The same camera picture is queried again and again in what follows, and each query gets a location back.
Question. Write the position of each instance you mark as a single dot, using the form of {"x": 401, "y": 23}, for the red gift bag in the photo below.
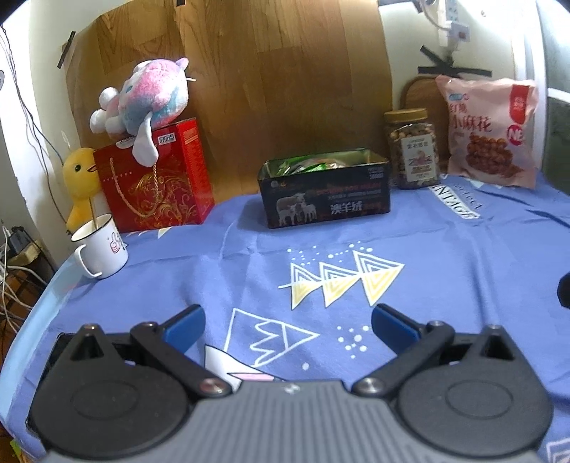
{"x": 178, "y": 187}

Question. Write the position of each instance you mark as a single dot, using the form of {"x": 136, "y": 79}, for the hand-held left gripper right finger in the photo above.
{"x": 394, "y": 327}

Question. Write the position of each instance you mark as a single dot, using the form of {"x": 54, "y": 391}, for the wooden backdrop board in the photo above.
{"x": 267, "y": 80}

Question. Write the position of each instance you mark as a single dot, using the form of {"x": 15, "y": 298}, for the pink and blue plush toy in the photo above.
{"x": 151, "y": 98}

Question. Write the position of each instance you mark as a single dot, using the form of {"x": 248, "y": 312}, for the clear nut jar gold lid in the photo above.
{"x": 412, "y": 156}

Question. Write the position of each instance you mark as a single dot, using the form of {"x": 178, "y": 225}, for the green wafer packet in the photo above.
{"x": 325, "y": 166}

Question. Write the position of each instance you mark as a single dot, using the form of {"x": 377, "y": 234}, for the large pink snack bag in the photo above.
{"x": 485, "y": 133}

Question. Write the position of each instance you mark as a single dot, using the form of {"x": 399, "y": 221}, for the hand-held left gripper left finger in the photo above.
{"x": 185, "y": 325}

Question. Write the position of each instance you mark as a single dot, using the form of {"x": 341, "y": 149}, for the dark green panel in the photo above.
{"x": 559, "y": 142}

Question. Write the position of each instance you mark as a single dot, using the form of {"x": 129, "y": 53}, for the black tape cross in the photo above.
{"x": 454, "y": 70}

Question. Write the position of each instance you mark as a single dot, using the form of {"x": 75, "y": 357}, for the blue printed tablecloth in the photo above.
{"x": 445, "y": 267}

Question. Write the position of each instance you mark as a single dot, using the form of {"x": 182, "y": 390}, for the black tin box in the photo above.
{"x": 325, "y": 205}

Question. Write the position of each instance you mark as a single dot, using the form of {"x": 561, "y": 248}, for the thin wooden stick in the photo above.
{"x": 94, "y": 211}

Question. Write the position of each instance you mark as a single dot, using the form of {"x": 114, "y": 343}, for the yellow duck plush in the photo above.
{"x": 80, "y": 173}

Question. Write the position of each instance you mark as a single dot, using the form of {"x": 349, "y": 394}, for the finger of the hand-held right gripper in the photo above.
{"x": 564, "y": 291}

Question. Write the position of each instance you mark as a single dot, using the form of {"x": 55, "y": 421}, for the white enamel mug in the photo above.
{"x": 104, "y": 253}

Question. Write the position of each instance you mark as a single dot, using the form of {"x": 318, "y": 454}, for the round wooden cutting board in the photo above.
{"x": 418, "y": 93}

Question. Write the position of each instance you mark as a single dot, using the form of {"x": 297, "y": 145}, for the white power strip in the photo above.
{"x": 452, "y": 13}

